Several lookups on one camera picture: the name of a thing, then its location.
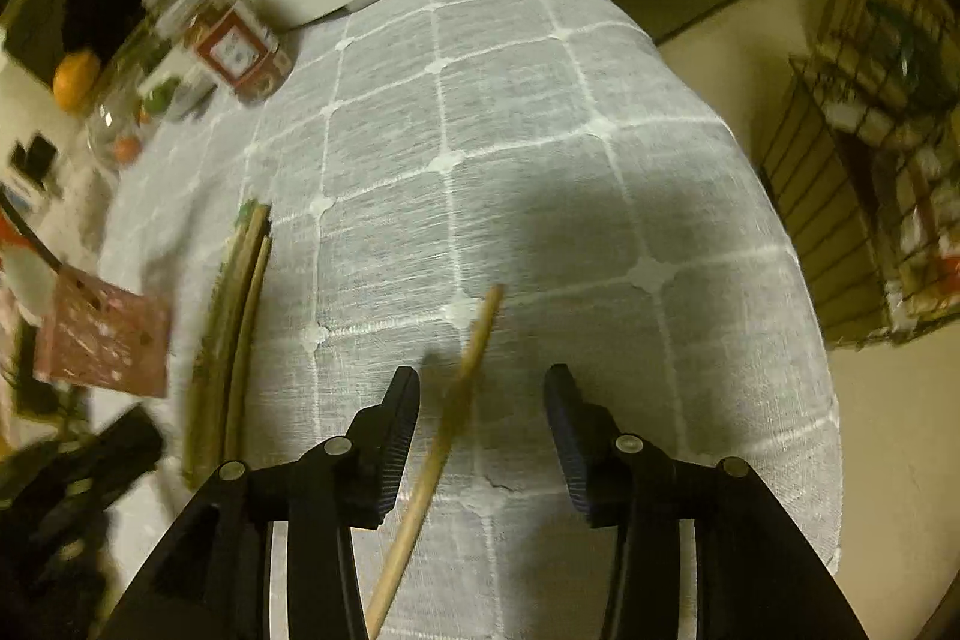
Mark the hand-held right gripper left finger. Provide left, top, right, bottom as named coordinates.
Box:
left=105, top=366, right=421, bottom=640

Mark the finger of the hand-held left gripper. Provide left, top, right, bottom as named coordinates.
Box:
left=75, top=405, right=163, bottom=499

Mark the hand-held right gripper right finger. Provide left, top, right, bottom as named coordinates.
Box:
left=544, top=362, right=871, bottom=640

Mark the single wooden chopstick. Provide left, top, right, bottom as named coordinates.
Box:
left=364, top=284, right=506, bottom=640

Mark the pink plastic basket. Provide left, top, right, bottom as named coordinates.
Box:
left=33, top=269, right=173, bottom=398

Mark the bundle of wooden chopsticks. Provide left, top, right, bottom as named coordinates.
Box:
left=180, top=200, right=274, bottom=489

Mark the clear glass jar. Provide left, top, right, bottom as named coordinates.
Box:
left=85, top=31, right=220, bottom=163

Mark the large orange fruit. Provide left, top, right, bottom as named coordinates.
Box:
left=52, top=50, right=103, bottom=113

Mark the labelled chili spice jar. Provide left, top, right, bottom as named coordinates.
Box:
left=142, top=0, right=294, bottom=106

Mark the black wire rack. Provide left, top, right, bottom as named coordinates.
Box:
left=756, top=0, right=960, bottom=350

